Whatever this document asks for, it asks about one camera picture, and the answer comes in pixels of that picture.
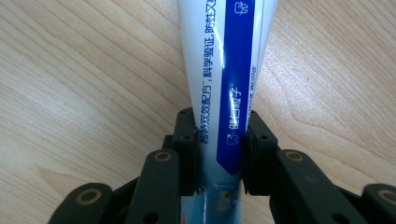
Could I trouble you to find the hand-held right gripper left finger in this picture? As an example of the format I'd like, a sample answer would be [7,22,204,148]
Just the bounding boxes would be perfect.
[161,106,201,198]

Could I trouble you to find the white and blue toothpaste tube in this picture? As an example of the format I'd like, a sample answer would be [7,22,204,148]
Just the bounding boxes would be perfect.
[177,0,280,224]

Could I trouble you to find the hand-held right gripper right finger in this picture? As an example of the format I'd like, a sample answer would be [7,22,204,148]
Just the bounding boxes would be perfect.
[242,109,280,198]

